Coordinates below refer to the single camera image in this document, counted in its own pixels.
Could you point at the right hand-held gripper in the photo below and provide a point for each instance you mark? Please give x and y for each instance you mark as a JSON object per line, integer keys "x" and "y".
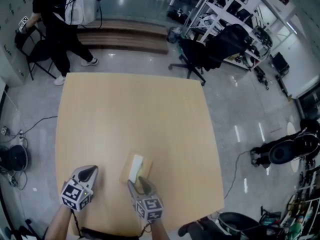
{"x": 148, "y": 207}

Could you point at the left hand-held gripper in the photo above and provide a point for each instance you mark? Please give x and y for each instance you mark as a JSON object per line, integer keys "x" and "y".
{"x": 75, "y": 196}

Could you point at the white tissue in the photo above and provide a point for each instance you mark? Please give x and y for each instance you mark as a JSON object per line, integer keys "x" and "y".
{"x": 136, "y": 164}

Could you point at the person's right forearm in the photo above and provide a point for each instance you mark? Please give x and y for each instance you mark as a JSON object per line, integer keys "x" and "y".
{"x": 160, "y": 231}

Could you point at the person's left forearm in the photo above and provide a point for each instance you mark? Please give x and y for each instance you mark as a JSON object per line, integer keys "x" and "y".
{"x": 58, "y": 224}

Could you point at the tan tissue box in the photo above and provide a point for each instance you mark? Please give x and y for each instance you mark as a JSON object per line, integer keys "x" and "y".
{"x": 125, "y": 170}

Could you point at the person's leg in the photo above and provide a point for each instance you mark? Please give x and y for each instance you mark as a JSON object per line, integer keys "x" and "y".
{"x": 197, "y": 227}

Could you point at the black backpack pod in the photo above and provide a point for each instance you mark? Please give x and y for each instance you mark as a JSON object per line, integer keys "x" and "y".
{"x": 237, "y": 224}
{"x": 15, "y": 159}

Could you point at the printed marker tag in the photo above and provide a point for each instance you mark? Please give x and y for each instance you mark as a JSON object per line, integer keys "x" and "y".
{"x": 3, "y": 130}
{"x": 10, "y": 177}

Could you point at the white power strip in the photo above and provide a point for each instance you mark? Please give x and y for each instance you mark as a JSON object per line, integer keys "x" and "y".
{"x": 20, "y": 137}

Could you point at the teal black vacuum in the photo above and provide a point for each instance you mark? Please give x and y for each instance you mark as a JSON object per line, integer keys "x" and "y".
{"x": 270, "y": 219}

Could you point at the black folding chair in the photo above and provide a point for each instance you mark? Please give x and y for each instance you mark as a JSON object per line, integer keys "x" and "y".
{"x": 25, "y": 49}

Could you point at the wooden steps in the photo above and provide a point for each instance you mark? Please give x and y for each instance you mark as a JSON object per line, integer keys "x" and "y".
{"x": 125, "y": 37}

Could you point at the black office chair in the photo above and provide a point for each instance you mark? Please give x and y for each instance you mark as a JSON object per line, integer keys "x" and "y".
{"x": 212, "y": 51}

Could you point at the grey lockers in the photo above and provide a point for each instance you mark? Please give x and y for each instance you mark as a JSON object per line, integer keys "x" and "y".
{"x": 10, "y": 34}

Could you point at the black gear pile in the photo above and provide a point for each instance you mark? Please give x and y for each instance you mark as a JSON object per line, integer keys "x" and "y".
{"x": 261, "y": 76}

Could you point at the cluttered storage rack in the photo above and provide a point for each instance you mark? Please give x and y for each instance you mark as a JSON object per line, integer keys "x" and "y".
{"x": 305, "y": 204}

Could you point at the white backpack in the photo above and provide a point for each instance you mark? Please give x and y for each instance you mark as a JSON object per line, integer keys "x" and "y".
{"x": 82, "y": 6}

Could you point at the black equipment case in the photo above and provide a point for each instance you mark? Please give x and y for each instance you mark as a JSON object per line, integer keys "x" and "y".
{"x": 281, "y": 62}

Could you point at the white metal shelf rack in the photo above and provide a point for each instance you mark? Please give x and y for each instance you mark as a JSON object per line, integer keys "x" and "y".
{"x": 225, "y": 11}

